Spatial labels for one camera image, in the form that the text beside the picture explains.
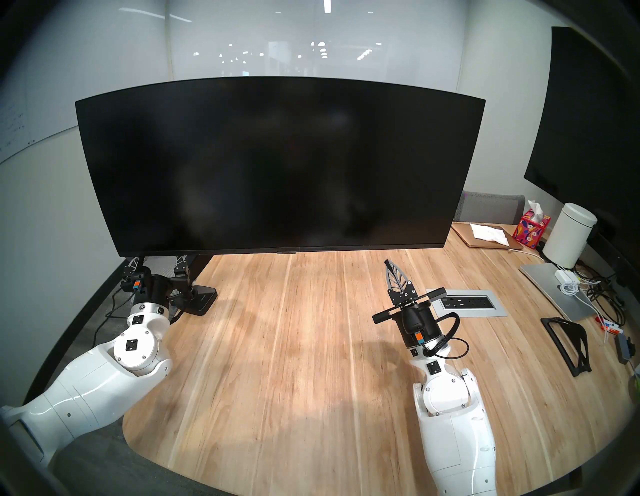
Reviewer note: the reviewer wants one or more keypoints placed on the brown wooden board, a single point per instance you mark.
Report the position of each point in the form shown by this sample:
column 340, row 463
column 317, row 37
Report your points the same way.
column 462, row 235

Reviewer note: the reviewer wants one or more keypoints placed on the grey adapter box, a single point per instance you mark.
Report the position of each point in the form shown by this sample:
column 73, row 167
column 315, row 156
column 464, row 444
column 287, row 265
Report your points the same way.
column 624, row 347

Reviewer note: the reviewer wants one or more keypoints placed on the curved black computer monitor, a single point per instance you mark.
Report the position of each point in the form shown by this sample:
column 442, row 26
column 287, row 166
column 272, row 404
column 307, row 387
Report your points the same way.
column 280, row 165

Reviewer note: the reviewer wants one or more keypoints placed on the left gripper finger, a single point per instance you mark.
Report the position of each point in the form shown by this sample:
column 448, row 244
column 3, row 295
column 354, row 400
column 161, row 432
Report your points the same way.
column 180, row 266
column 132, row 264

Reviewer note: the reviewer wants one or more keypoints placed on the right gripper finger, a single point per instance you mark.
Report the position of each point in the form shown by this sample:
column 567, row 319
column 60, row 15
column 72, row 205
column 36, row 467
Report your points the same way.
column 394, row 292
column 407, row 290

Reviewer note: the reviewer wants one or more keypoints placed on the green round object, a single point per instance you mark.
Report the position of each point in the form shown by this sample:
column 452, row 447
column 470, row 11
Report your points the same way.
column 635, row 382

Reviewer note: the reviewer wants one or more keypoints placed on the large black wall screen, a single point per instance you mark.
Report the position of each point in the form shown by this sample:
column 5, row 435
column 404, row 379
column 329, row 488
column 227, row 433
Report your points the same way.
column 585, row 125

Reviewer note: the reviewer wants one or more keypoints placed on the white cylindrical canister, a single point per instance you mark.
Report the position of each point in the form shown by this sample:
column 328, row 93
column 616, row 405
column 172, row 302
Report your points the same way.
column 570, row 235

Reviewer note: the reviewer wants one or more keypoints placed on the orange and blue markers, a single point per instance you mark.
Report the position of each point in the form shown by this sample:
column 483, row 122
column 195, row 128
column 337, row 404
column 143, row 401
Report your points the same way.
column 610, row 327

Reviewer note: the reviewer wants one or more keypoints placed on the grey mesh office chair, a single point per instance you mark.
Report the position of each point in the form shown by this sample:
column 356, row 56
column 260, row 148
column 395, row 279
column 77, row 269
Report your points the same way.
column 160, row 263
column 492, row 207

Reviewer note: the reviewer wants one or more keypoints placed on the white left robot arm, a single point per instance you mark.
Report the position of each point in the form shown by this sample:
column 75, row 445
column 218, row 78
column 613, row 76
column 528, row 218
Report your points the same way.
column 90, row 385

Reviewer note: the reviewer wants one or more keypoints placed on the silver laptop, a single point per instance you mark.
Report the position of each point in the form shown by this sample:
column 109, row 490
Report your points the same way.
column 545, row 285

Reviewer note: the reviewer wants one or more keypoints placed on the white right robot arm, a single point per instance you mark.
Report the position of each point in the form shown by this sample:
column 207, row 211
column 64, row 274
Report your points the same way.
column 455, row 430

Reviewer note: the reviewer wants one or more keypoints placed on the white power adapter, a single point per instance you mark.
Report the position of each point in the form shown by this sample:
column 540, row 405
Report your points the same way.
column 565, row 277

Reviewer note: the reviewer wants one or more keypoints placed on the silver table power outlet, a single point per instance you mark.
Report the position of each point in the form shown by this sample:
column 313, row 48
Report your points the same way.
column 475, row 302

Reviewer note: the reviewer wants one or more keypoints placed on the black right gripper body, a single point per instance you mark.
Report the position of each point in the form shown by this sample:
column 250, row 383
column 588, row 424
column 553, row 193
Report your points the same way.
column 417, row 322

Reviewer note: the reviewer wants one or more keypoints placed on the wide glass whiteboard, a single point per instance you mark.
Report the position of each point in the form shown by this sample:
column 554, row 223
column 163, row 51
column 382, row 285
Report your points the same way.
column 300, row 45

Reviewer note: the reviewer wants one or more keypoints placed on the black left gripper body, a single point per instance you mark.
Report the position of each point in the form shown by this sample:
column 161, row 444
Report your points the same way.
column 152, row 287

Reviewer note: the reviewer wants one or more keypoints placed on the black laptop stand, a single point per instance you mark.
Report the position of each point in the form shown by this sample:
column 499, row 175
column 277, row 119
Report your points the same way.
column 582, row 350

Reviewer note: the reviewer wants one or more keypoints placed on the colourful floral tissue box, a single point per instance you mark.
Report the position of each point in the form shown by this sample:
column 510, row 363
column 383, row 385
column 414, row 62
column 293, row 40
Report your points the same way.
column 530, row 230

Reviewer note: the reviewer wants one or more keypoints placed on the whiteboard with handwriting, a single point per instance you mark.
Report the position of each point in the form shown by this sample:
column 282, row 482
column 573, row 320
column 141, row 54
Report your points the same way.
column 20, row 120

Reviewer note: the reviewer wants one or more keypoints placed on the black monitor mount base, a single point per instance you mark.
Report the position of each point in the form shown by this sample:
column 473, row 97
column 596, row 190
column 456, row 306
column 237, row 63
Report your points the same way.
column 202, row 300

